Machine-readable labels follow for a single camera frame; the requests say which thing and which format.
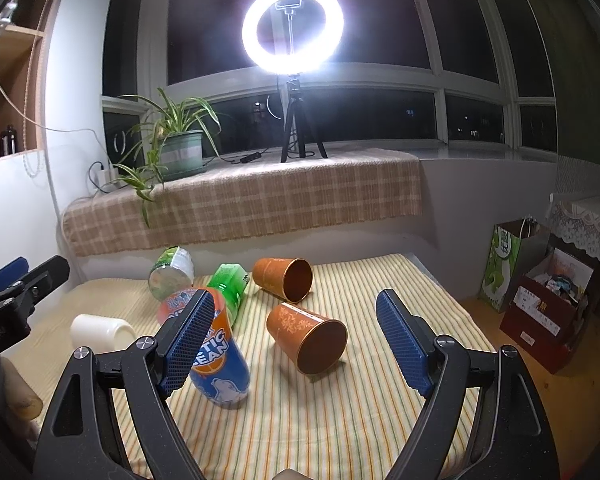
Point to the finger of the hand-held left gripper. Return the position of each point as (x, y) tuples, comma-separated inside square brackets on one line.
[(45, 277), (7, 271)]

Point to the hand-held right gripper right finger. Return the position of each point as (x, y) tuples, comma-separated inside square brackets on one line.
[(405, 345)]

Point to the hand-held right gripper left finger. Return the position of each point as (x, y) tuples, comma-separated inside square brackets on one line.
[(187, 342)]

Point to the orange patterned cup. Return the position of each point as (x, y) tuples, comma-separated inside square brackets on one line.
[(272, 275), (292, 325)]

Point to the person's left hand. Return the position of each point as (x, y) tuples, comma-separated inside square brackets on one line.
[(25, 392)]

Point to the orange soda bottle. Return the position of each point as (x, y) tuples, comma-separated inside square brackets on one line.
[(225, 365)]

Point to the green plastic bottle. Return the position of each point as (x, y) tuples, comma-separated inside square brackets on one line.
[(228, 280)]

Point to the striped tablecloth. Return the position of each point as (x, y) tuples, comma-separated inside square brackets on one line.
[(330, 410)]

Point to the white power strip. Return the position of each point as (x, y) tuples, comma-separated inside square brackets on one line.
[(105, 176)]

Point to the green paper bag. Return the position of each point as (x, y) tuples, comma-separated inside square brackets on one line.
[(502, 270)]

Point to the dark thermos bottle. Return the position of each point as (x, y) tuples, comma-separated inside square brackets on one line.
[(7, 142)]

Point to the red cardboard box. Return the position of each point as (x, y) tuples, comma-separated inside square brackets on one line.
[(535, 320)]

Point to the plaid cloth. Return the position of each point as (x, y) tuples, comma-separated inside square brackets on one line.
[(280, 195)]

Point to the potted spider plant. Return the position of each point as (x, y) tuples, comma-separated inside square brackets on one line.
[(181, 152)]

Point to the wooden shelf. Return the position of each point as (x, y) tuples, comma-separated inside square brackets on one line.
[(15, 60)]

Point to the white lace cloth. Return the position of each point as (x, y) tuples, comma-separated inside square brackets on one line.
[(590, 230)]

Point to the black tripod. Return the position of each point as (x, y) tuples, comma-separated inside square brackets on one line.
[(293, 110)]

